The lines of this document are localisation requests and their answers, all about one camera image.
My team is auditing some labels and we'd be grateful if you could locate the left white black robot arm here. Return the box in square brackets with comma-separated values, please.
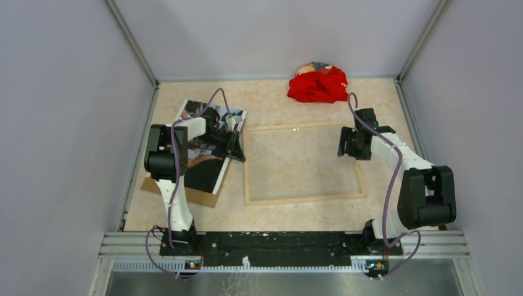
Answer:
[144, 115, 246, 255]

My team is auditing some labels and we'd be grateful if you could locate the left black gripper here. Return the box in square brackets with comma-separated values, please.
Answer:
[196, 128, 245, 162]

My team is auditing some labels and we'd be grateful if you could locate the purple cable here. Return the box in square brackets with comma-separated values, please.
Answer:
[146, 87, 234, 279]
[347, 92, 422, 279]

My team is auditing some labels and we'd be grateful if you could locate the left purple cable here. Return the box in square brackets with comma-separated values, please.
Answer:
[146, 87, 234, 279]

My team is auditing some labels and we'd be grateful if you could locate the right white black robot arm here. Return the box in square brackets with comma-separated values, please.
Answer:
[337, 108, 456, 255]

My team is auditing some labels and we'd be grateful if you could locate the printed photo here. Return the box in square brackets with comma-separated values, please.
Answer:
[179, 100, 247, 194]

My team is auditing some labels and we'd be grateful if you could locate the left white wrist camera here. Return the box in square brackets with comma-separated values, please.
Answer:
[225, 113, 246, 132]

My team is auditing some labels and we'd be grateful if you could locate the aluminium rail front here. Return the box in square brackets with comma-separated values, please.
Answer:
[89, 230, 484, 295]

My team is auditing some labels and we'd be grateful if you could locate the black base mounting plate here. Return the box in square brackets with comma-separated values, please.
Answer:
[159, 230, 385, 267]

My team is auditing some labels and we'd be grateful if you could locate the red cloth bundle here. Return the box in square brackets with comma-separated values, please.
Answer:
[287, 62, 348, 104]

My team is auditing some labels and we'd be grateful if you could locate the wooden picture frame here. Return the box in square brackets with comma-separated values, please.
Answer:
[243, 122, 368, 207]

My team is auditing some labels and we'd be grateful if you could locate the brown cardboard backing board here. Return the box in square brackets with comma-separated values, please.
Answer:
[140, 99, 249, 209]

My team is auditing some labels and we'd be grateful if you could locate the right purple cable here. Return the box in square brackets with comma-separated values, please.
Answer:
[347, 92, 422, 279]

